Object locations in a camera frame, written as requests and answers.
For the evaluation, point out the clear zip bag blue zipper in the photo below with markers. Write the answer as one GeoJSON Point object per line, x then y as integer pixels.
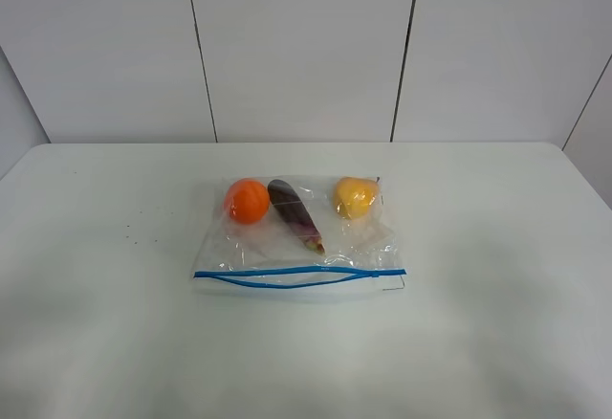
{"type": "Point", "coordinates": [265, 257]}

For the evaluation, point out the purple toy eggplant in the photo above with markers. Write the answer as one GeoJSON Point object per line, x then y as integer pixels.
{"type": "Point", "coordinates": [294, 214]}

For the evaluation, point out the yellow toy pear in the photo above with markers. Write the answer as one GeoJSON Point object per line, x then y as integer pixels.
{"type": "Point", "coordinates": [353, 197]}

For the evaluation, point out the orange toy fruit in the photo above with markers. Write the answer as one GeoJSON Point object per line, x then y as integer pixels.
{"type": "Point", "coordinates": [247, 201]}

